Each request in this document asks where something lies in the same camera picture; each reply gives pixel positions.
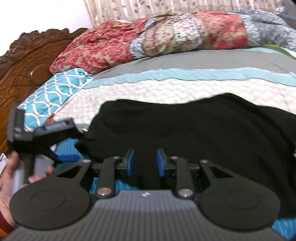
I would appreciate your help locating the black pants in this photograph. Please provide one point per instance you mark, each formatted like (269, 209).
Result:
(257, 142)

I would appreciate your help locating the leaf print curtain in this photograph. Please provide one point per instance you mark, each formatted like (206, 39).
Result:
(130, 10)

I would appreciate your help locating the person's left hand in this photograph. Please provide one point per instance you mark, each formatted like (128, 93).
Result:
(7, 184)

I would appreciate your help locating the chevron patterned bedsheet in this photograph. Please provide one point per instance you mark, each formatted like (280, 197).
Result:
(262, 77)

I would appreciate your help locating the teal lattice pillow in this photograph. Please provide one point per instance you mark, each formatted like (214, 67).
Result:
(49, 98)

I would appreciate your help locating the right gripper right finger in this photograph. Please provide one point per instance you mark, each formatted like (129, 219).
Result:
(225, 198)

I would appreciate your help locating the carved wooden headboard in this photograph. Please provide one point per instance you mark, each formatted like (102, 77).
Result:
(25, 67)

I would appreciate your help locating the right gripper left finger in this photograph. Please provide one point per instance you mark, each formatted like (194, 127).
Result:
(64, 198)

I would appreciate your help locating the red floral quilt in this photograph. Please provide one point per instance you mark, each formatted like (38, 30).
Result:
(113, 43)

